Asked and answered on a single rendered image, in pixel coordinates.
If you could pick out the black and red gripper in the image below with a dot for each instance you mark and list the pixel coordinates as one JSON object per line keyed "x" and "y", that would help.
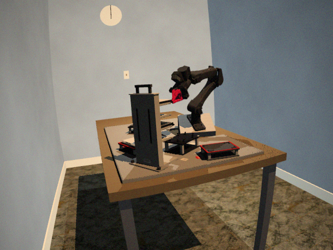
{"x": 179, "y": 93}

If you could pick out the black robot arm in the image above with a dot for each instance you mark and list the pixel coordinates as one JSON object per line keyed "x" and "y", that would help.
{"x": 183, "y": 77}

